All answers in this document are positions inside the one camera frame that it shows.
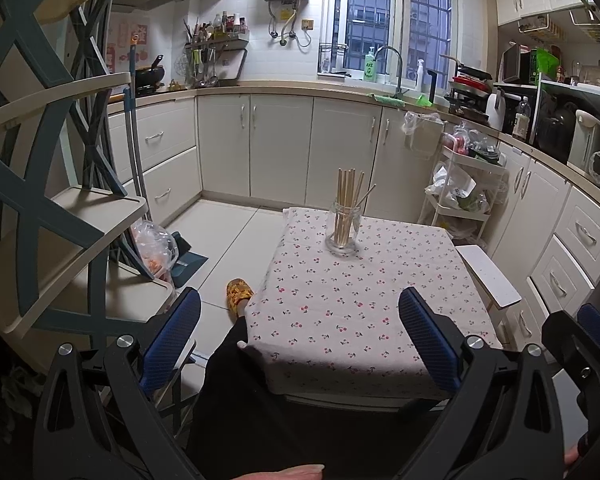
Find chrome kitchen faucet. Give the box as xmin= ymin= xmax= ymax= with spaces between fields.
xmin=372 ymin=46 xmax=406 ymax=98

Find white thermo pot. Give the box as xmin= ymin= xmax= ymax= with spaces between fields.
xmin=567 ymin=109 xmax=600 ymax=173

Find green dish cloth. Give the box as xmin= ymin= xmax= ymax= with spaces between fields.
xmin=370 ymin=92 xmax=406 ymax=108

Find person's left hand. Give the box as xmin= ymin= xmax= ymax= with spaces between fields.
xmin=235 ymin=463 xmax=326 ymax=480

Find black wok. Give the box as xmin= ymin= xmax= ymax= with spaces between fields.
xmin=134 ymin=55 xmax=165 ymax=88

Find hanging kitchen utensils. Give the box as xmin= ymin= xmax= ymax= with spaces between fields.
xmin=184 ymin=46 xmax=220 ymax=89

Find person's leg in black trousers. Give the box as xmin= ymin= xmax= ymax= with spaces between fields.
xmin=185 ymin=315 xmax=341 ymax=480

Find white stool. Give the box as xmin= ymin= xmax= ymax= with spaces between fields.
xmin=455 ymin=244 xmax=523 ymax=311

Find cherry print tablecloth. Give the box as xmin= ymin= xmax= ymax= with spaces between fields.
xmin=244 ymin=207 xmax=503 ymax=401

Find green box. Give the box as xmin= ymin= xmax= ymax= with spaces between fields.
xmin=532 ymin=47 xmax=561 ymax=83

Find silver microwave oven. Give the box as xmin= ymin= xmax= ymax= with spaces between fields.
xmin=500 ymin=42 xmax=538 ymax=85

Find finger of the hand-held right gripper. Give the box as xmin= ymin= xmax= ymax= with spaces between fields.
xmin=541 ymin=310 xmax=600 ymax=376
xmin=576 ymin=303 xmax=600 ymax=346

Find wall spice rack with bottles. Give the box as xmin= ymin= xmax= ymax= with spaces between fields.
xmin=182 ymin=10 xmax=251 ymax=48

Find teal and beige shelf rack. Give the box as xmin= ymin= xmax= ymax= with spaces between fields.
xmin=0 ymin=0 xmax=203 ymax=411

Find wall wire racks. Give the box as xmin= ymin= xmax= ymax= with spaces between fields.
xmin=517 ymin=12 xmax=600 ymax=43

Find white rolling cart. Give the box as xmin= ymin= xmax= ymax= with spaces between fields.
xmin=420 ymin=130 xmax=508 ymax=251

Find bunch of wooden chopsticks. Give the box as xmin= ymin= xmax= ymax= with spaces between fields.
xmin=334 ymin=167 xmax=377 ymax=246

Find hanging chopping board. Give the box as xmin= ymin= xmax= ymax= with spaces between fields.
xmin=219 ymin=42 xmax=248 ymax=86

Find white plastic jug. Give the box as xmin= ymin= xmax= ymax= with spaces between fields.
xmin=485 ymin=87 xmax=506 ymax=131

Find clear plastic bottle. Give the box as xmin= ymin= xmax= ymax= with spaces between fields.
xmin=512 ymin=100 xmax=532 ymax=138

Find kitchen window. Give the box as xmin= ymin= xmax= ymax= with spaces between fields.
xmin=320 ymin=0 xmax=461 ymax=86

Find black round cooker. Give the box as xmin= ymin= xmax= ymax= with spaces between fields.
xmin=535 ymin=100 xmax=578 ymax=163

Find blue dustpan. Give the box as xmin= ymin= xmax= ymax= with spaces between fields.
xmin=170 ymin=231 xmax=209 ymax=288

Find stack of pots and pans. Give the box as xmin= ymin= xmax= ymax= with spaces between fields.
xmin=440 ymin=55 xmax=496 ymax=121

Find blue dustpan and broom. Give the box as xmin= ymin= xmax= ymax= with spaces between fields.
xmin=124 ymin=35 xmax=153 ymax=223

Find white kitchen base cabinets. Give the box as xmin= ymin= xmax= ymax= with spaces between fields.
xmin=105 ymin=85 xmax=600 ymax=356

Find black wire sink caddy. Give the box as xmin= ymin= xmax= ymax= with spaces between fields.
xmin=319 ymin=42 xmax=348 ymax=75

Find white countertop shelf rack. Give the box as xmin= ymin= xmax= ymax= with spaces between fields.
xmin=495 ymin=80 xmax=600 ymax=171

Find clear glass jar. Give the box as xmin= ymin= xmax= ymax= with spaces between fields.
xmin=325 ymin=199 xmax=363 ymax=256

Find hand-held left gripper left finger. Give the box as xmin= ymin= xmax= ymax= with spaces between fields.
xmin=32 ymin=287 xmax=203 ymax=480

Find yellow floral slipper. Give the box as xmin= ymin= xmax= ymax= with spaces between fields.
xmin=225 ymin=277 xmax=255 ymax=317

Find water heater hoses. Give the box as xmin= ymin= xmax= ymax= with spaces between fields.
xmin=267 ymin=0 xmax=313 ymax=48

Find hanging clear plastic bag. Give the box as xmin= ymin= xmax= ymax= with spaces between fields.
xmin=402 ymin=109 xmax=443 ymax=151

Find red wall posters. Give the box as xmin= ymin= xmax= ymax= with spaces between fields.
xmin=105 ymin=17 xmax=151 ymax=76

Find clear plastic bin liner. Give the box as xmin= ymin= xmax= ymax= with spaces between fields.
xmin=130 ymin=219 xmax=179 ymax=281

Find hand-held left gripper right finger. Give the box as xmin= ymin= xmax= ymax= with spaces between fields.
xmin=397 ymin=287 xmax=566 ymax=480

